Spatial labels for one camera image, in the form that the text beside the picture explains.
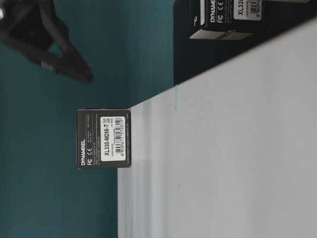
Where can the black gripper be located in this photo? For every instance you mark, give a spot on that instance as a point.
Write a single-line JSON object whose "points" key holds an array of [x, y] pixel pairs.
{"points": [[33, 28]]}

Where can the black dynamixel box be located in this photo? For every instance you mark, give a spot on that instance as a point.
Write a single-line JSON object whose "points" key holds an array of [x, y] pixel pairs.
{"points": [[225, 19], [103, 138]]}

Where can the white base platform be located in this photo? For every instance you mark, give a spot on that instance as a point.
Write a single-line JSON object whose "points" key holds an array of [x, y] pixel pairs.
{"points": [[230, 153]]}

